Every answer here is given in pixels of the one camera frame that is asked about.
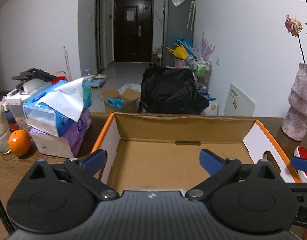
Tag red white lint brush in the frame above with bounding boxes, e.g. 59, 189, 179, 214
291, 146, 307, 183

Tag purple tissue pack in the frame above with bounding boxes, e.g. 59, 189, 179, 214
29, 109, 91, 159

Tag pink ceramic vase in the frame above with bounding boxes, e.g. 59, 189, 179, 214
281, 63, 307, 141

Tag orange cardboard box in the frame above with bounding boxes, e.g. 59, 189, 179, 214
93, 113, 300, 192

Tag blue tissue pack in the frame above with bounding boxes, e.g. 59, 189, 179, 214
22, 77, 92, 137

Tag small open cardboard box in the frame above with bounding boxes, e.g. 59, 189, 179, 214
100, 88, 141, 113

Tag orange fruit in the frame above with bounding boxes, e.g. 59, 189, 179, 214
8, 129, 31, 156

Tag black bag on chair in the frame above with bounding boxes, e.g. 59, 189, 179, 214
138, 63, 209, 115

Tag metal storage cart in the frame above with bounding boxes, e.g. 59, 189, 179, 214
186, 59, 212, 93

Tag clear drinking glass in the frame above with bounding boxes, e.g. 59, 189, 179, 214
0, 106, 11, 154

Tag clear plastic food container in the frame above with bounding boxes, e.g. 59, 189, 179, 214
5, 82, 52, 132

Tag black item on container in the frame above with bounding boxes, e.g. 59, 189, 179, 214
11, 68, 57, 82

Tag purple hangers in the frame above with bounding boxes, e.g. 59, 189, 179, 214
198, 33, 215, 61

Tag white mop stick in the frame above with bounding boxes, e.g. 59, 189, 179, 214
63, 46, 72, 81

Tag yellow blue hangers pile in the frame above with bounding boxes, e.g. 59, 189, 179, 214
166, 36, 194, 60

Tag dark front door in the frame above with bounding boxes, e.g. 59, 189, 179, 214
113, 0, 154, 62

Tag grey refrigerator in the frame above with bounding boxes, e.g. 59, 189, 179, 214
161, 0, 194, 67

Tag white umbrella on fridge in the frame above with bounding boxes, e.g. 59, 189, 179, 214
186, 0, 196, 30

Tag white board leaning on wall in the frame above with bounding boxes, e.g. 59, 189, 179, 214
223, 83, 256, 116

